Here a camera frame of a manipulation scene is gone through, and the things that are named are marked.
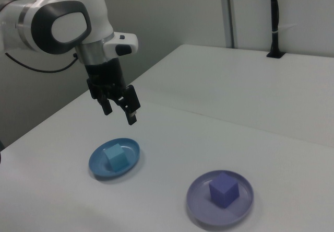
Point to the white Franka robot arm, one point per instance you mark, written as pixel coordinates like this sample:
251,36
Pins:
68,28

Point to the black clamped pole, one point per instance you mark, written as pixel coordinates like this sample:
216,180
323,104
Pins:
274,20

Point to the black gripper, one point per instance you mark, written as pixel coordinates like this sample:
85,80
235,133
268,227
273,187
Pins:
104,78

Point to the grey partition post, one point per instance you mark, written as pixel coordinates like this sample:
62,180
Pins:
229,15

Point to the blue plate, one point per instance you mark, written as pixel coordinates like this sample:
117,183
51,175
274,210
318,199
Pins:
97,162

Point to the purple plate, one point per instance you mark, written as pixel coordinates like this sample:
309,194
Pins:
198,203

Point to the cyan cube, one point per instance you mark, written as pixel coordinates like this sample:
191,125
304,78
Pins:
117,159

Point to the purple cube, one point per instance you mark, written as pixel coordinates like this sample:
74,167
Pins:
221,192

